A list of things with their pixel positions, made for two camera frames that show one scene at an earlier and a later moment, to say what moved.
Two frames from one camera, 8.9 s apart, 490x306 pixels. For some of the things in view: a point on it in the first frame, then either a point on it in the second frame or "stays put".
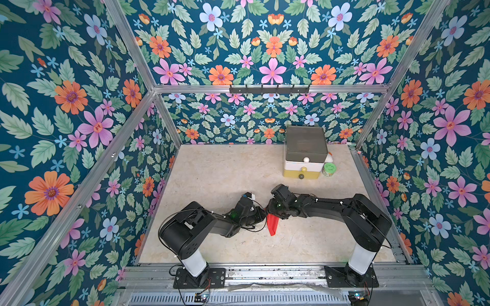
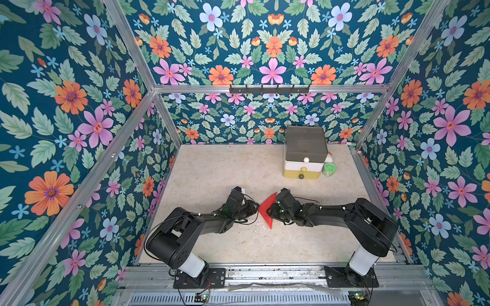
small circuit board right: x=358 y=296 stays put
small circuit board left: x=200 y=298 stays put
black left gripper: x=258 y=218 to x=251 y=209
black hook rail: x=269 y=90 stays put
